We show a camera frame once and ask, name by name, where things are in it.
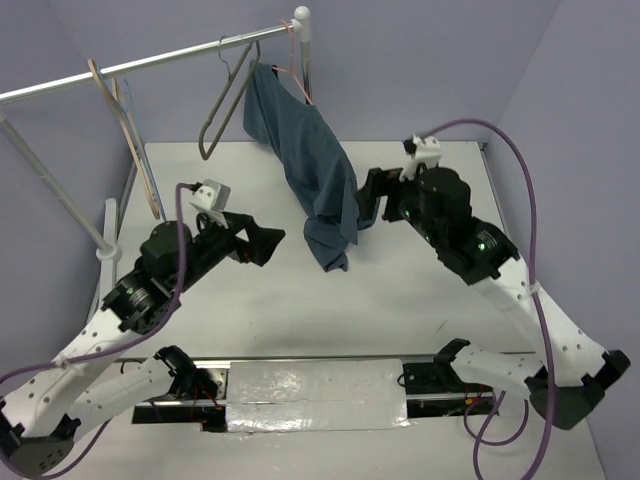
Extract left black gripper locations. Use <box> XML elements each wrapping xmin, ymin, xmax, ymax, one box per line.
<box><xmin>174</xmin><ymin>207</ymin><xmax>285</xmax><ymax>292</ymax></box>

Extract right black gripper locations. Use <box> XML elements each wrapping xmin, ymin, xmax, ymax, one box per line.
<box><xmin>353</xmin><ymin>166</ymin><xmax>443</xmax><ymax>247</ymax></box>

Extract blue t shirt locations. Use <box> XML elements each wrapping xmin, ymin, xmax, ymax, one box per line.
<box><xmin>243</xmin><ymin>63</ymin><xmax>359</xmax><ymax>272</ymax></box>

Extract pink wire hanger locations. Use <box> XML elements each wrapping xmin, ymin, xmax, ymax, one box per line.
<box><xmin>272</xmin><ymin>20</ymin><xmax>313</xmax><ymax>105</ymax></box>

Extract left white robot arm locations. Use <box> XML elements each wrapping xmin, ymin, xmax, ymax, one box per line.
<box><xmin>1</xmin><ymin>213</ymin><xmax>285</xmax><ymax>479</ymax></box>

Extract grey plastic hanger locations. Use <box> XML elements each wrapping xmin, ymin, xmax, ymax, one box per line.
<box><xmin>197</xmin><ymin>35</ymin><xmax>263</xmax><ymax>161</ymax></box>

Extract wooden hanger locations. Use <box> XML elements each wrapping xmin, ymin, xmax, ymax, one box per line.
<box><xmin>86</xmin><ymin>58</ymin><xmax>162</xmax><ymax>219</ymax></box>

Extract white clothes rack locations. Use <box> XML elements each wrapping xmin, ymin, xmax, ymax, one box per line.
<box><xmin>1</xmin><ymin>6</ymin><xmax>311</xmax><ymax>314</ymax></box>

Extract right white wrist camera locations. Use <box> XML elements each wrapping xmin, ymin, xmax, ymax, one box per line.
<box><xmin>399</xmin><ymin>135</ymin><xmax>442</xmax><ymax>181</ymax></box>

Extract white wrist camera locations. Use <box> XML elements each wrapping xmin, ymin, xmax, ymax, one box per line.
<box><xmin>189</xmin><ymin>179</ymin><xmax>231</xmax><ymax>228</ymax></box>
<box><xmin>399</xmin><ymin>135</ymin><xmax>442</xmax><ymax>181</ymax></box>

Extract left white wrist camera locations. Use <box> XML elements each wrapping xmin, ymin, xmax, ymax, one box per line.
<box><xmin>189</xmin><ymin>179</ymin><xmax>231</xmax><ymax>228</ymax></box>

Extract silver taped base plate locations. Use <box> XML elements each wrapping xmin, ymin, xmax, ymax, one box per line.
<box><xmin>131</xmin><ymin>356</ymin><xmax>494</xmax><ymax>434</ymax></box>

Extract blue wire hanger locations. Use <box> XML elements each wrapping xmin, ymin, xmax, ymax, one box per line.
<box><xmin>94</xmin><ymin>69</ymin><xmax>161</xmax><ymax>201</ymax></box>

